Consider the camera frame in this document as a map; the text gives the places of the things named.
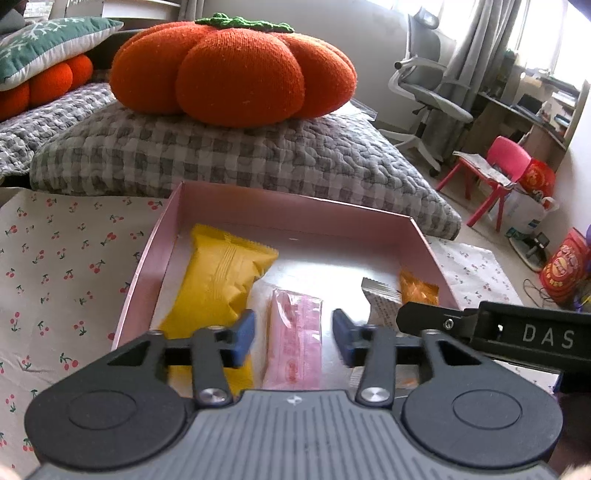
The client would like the black cable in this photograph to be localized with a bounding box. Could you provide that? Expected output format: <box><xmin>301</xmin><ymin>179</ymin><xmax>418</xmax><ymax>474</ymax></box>
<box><xmin>522</xmin><ymin>277</ymin><xmax>555</xmax><ymax>305</ymax></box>

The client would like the white shelf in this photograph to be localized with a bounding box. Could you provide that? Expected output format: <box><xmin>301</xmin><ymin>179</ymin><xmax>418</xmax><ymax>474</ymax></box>
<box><xmin>65</xmin><ymin>0</ymin><xmax>181</xmax><ymax>21</ymax></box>

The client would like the pink cardboard box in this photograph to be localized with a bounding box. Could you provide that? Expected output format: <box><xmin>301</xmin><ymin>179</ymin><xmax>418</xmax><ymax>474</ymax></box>
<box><xmin>110</xmin><ymin>181</ymin><xmax>462</xmax><ymax>398</ymax></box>

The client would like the pink snack packet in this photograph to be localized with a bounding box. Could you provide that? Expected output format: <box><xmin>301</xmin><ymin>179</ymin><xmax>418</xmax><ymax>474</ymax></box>
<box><xmin>262</xmin><ymin>287</ymin><xmax>324</xmax><ymax>391</ymax></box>

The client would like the grey checked quilt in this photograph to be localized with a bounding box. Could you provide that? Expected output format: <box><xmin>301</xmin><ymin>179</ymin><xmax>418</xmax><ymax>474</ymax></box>
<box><xmin>0</xmin><ymin>82</ymin><xmax>116</xmax><ymax>178</ymax></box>

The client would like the grey checked pillow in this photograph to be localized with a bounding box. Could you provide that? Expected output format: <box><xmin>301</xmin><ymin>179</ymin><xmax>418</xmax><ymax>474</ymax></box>
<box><xmin>30</xmin><ymin>99</ymin><xmax>462</xmax><ymax>241</ymax></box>

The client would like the small orange snack packet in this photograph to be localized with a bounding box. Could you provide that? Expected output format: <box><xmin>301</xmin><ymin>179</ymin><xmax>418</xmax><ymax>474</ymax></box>
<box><xmin>398</xmin><ymin>268</ymin><xmax>439</xmax><ymax>308</ymax></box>

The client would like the grey curtain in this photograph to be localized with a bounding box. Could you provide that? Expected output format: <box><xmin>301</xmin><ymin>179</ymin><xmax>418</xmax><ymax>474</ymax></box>
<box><xmin>443</xmin><ymin>0</ymin><xmax>522</xmax><ymax>97</ymax></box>

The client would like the yellow snack packet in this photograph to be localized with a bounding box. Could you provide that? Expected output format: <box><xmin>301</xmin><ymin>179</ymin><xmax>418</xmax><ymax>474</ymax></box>
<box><xmin>159</xmin><ymin>224</ymin><xmax>280</xmax><ymax>398</ymax></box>

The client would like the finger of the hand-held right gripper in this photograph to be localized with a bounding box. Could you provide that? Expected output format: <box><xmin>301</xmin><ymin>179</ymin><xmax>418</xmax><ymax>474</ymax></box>
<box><xmin>397</xmin><ymin>301</ymin><xmax>481</xmax><ymax>343</ymax></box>

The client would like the silver snack packet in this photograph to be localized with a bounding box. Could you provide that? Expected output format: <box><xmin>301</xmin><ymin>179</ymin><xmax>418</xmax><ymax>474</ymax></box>
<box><xmin>360</xmin><ymin>277</ymin><xmax>404</xmax><ymax>330</ymax></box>

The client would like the round red bag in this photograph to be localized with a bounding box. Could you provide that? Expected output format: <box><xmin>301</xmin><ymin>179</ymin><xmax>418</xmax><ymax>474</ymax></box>
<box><xmin>517</xmin><ymin>159</ymin><xmax>557</xmax><ymax>199</ymax></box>

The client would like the red printed gift bag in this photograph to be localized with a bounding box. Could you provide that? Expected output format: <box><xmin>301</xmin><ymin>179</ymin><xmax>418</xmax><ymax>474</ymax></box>
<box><xmin>540</xmin><ymin>228</ymin><xmax>591</xmax><ymax>305</ymax></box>

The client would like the grey office chair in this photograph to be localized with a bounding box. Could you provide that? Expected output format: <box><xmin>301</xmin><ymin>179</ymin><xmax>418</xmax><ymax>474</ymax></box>
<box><xmin>379</xmin><ymin>7</ymin><xmax>474</xmax><ymax>176</ymax></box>

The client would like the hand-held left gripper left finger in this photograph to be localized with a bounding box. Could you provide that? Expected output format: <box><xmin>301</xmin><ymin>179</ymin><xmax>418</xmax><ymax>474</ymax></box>
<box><xmin>107</xmin><ymin>309</ymin><xmax>257</xmax><ymax>408</ymax></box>

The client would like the wooden desk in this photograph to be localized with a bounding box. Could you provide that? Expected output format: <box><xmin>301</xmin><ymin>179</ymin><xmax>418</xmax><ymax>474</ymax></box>
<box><xmin>475</xmin><ymin>78</ymin><xmax>580</xmax><ymax>171</ymax></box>

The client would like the large orange pumpkin cushion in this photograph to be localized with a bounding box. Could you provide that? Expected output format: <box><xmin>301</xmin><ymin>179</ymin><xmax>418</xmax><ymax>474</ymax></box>
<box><xmin>110</xmin><ymin>13</ymin><xmax>358</xmax><ymax>129</ymax></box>

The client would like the pink plastic child chair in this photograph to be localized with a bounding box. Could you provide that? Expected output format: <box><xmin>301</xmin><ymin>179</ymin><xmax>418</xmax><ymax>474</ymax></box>
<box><xmin>436</xmin><ymin>136</ymin><xmax>532</xmax><ymax>232</ymax></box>

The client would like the dark sofa armrest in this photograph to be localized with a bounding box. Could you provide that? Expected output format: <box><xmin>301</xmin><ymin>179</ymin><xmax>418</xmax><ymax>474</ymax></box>
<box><xmin>88</xmin><ymin>28</ymin><xmax>153</xmax><ymax>70</ymax></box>

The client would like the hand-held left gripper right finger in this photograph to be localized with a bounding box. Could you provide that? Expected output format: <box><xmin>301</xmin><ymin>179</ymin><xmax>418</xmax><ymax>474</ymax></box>
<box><xmin>332</xmin><ymin>309</ymin><xmax>481</xmax><ymax>409</ymax></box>

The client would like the newspaper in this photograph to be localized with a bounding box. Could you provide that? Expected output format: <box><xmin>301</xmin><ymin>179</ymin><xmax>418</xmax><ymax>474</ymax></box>
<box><xmin>452</xmin><ymin>151</ymin><xmax>513</xmax><ymax>188</ymax></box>

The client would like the small orange pumpkin cushion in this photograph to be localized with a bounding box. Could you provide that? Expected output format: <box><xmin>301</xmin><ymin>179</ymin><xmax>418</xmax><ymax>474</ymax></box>
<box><xmin>0</xmin><ymin>54</ymin><xmax>94</xmax><ymax>121</ymax></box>

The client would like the green patterned pillow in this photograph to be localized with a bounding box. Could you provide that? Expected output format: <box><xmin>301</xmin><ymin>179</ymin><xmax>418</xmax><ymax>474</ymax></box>
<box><xmin>0</xmin><ymin>17</ymin><xmax>124</xmax><ymax>92</ymax></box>

